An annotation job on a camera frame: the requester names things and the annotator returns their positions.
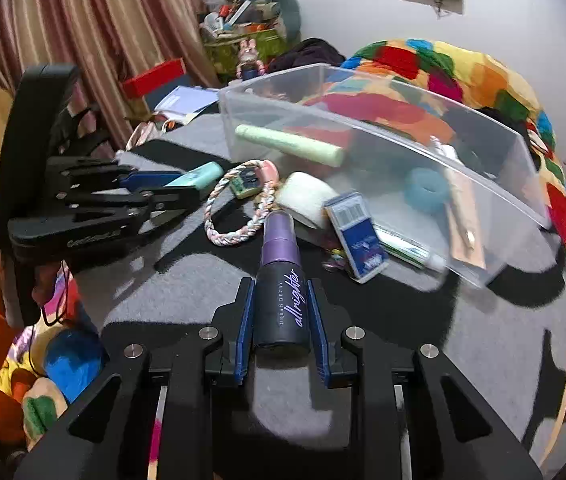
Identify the green keychain toy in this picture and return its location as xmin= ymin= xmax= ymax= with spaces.
xmin=228 ymin=168 xmax=262 ymax=199

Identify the black cloth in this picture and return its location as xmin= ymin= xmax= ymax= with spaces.
xmin=443 ymin=105 xmax=534 ymax=162

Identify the blue tape roll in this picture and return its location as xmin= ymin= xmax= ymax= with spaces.
xmin=405 ymin=167 xmax=450 ymax=214

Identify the beige foundation tube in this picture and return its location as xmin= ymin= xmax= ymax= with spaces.
xmin=431 ymin=137 xmax=488 ymax=270

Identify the mint green tube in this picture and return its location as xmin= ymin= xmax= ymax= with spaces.
xmin=164 ymin=161 xmax=225 ymax=189

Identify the pale green tube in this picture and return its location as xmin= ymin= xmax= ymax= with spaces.
xmin=235 ymin=124 xmax=345 ymax=167

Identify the striped curtain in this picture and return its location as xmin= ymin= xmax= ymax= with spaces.
xmin=0 ymin=0 xmax=224 ymax=147

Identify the braided rope bracelet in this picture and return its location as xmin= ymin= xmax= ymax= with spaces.
xmin=204 ymin=159 xmax=280 ymax=247

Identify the dark clothes pile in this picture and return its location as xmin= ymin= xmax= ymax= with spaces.
xmin=268 ymin=37 xmax=346 ymax=74

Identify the pink bag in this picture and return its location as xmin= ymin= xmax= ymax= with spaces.
xmin=125 ymin=120 xmax=164 ymax=152

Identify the red box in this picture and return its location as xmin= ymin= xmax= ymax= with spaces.
xmin=122 ymin=58 xmax=186 ymax=99

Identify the colourful bead trinket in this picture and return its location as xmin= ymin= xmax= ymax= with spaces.
xmin=322 ymin=249 xmax=350 ymax=272

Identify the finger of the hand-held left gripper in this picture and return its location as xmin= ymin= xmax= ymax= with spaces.
xmin=45 ymin=155 xmax=190 ymax=197
xmin=7 ymin=186 xmax=202 ymax=263

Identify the colourful patchwork quilt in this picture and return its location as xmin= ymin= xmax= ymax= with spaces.
xmin=340 ymin=37 xmax=566 ymax=423

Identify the person's left hand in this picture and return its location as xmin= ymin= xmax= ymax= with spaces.
xmin=32 ymin=261 xmax=72 ymax=327

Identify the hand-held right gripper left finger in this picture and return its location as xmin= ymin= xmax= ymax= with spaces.
xmin=13 ymin=276 xmax=258 ymax=480

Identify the green storage box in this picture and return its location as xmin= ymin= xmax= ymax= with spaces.
xmin=201 ymin=25 xmax=284 ymax=79

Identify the clear plastic bin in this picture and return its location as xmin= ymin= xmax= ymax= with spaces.
xmin=218 ymin=62 xmax=554 ymax=290

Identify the pink rabbit toy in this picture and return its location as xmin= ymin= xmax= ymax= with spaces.
xmin=236 ymin=38 xmax=268 ymax=81

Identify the pink round charm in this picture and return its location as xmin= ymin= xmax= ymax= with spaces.
xmin=257 ymin=159 xmax=280 ymax=187

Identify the beige fountain pen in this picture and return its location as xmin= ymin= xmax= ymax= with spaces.
xmin=454 ymin=197 xmax=478 ymax=253

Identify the purple spray bottle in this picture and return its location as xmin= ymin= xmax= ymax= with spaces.
xmin=253 ymin=210 xmax=310 ymax=349

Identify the blue small box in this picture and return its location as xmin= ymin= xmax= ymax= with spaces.
xmin=323 ymin=190 xmax=390 ymax=281

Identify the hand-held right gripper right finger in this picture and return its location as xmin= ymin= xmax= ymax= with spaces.
xmin=305 ymin=279 xmax=544 ymax=480

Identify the grey green neck pillow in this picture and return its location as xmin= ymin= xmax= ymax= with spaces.
xmin=247 ymin=0 xmax=302 ymax=44

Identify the white gauze roll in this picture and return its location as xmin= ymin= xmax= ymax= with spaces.
xmin=275 ymin=171 xmax=340 ymax=228

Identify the blue notebook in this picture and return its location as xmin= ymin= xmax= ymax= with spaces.
xmin=155 ymin=86 xmax=220 ymax=122

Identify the small white toothpaste tube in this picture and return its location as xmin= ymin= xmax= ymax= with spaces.
xmin=374 ymin=227 xmax=448 ymax=272

